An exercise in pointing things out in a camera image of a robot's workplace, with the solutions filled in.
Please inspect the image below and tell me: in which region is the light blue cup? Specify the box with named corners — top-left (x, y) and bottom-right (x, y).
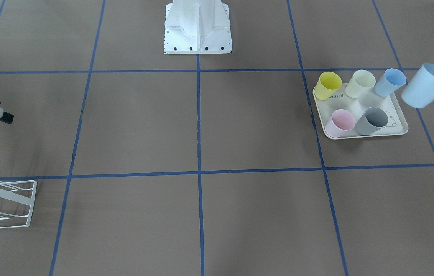
top-left (374, 68), bottom-right (407, 97)
top-left (401, 63), bottom-right (434, 109)

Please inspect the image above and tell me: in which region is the grey cup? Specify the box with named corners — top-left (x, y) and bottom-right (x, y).
top-left (354, 107), bottom-right (389, 136)

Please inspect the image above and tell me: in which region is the pale green cup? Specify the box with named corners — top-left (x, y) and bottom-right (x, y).
top-left (345, 69), bottom-right (376, 99)

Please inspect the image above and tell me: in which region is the pink cup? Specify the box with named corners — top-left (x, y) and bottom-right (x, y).
top-left (324, 109), bottom-right (357, 138)

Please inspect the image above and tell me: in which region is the yellow cup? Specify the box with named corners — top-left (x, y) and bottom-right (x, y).
top-left (314, 71), bottom-right (342, 101)

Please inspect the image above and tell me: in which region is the cream plastic tray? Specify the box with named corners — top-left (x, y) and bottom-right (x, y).
top-left (312, 81), bottom-right (409, 140)

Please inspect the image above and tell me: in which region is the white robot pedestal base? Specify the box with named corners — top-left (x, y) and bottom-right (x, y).
top-left (163, 0), bottom-right (233, 55)

